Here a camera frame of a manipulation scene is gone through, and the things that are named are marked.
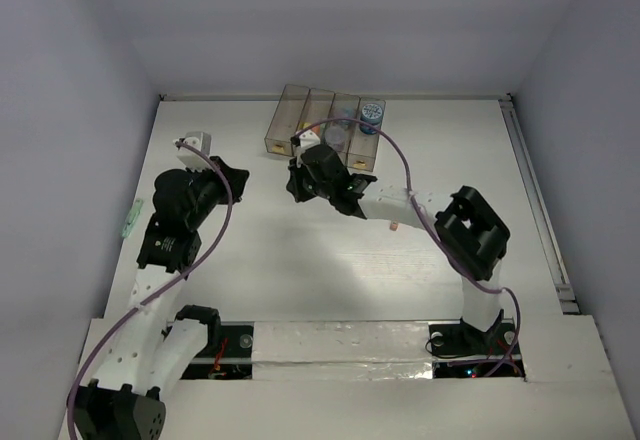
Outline clear jar colourful clips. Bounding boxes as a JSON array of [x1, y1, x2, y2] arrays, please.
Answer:
[[332, 107, 357, 130]]

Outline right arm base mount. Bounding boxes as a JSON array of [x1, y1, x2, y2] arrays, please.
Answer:
[[425, 318, 526, 379]]

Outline silver foil front rail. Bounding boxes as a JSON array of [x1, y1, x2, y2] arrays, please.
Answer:
[[251, 321, 434, 382]]

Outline green correction tape pen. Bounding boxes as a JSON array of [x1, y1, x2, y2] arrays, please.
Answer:
[[121, 198, 144, 239]]

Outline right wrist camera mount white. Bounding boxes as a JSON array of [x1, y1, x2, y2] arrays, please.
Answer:
[[291, 130, 321, 159]]

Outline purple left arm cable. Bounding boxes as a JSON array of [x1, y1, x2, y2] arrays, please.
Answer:
[[65, 139, 234, 440]]

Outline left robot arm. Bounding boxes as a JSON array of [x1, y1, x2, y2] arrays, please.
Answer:
[[67, 156, 250, 439]]

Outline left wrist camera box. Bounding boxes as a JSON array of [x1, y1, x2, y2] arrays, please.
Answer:
[[184, 131, 211, 156]]

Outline smoked drawer box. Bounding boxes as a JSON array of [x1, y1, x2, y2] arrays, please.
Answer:
[[322, 93, 360, 163], [346, 107, 382, 172], [264, 84, 310, 157], [296, 88, 335, 131]]

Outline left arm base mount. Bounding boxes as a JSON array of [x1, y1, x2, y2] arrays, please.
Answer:
[[175, 305, 254, 380]]

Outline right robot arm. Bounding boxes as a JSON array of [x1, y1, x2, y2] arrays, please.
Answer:
[[286, 144, 510, 352]]

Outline blue round clip jar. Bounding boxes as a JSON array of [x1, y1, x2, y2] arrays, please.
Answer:
[[359, 99, 385, 135]]

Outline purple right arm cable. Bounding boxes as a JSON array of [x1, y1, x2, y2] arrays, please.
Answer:
[[294, 118, 521, 377]]

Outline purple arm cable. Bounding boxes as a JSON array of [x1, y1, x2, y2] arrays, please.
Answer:
[[294, 118, 521, 377], [65, 139, 234, 440]]

